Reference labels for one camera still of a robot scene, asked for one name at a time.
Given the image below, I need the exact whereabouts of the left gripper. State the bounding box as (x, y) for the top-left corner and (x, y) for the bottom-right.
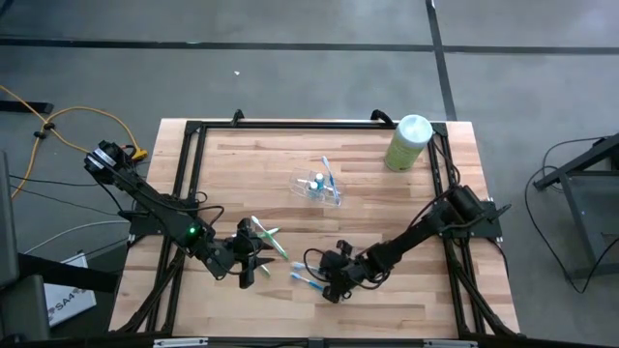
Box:
(226, 231), (275, 290)

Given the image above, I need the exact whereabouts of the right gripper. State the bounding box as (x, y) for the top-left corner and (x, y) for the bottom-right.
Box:
(319, 250), (365, 305)

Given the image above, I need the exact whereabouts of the clear acrylic organizer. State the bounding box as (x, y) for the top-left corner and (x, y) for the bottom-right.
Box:
(288, 166), (345, 208)

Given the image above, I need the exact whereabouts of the green disinfecting wipes canister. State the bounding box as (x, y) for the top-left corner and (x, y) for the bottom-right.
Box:
(384, 114), (434, 173)

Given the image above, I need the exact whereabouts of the black leg bar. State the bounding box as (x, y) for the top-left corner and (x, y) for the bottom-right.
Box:
(16, 252), (120, 294)

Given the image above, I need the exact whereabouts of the white printed cardboard box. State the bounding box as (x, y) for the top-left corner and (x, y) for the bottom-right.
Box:
(43, 250), (98, 328)

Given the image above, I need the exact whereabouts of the grey equipment case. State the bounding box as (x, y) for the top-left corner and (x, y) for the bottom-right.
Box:
(0, 150), (52, 343)

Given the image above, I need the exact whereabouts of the black metal stand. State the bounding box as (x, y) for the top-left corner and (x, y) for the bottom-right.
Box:
(533, 132), (619, 281)

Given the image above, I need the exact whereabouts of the black stand foot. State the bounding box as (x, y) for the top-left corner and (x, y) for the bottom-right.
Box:
(0, 100), (54, 115)

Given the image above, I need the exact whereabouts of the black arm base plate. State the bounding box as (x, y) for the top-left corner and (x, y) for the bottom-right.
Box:
(434, 195), (513, 239)
(129, 200), (200, 238)

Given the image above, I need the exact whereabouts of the silver edge bracket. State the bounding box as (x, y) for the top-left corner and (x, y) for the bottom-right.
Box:
(424, 339), (480, 348)
(153, 337), (209, 348)

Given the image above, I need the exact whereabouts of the black metal table frame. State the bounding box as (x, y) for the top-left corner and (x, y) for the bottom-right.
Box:
(108, 109), (521, 339)

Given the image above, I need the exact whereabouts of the white floor cable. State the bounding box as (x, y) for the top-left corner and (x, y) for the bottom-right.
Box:
(23, 219), (132, 255)

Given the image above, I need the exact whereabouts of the black floor cable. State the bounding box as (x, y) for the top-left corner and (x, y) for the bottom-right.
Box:
(524, 136), (619, 295)
(8, 173), (101, 188)

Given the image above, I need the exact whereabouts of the yellow extension cable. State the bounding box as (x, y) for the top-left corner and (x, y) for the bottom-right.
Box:
(0, 84), (149, 200)

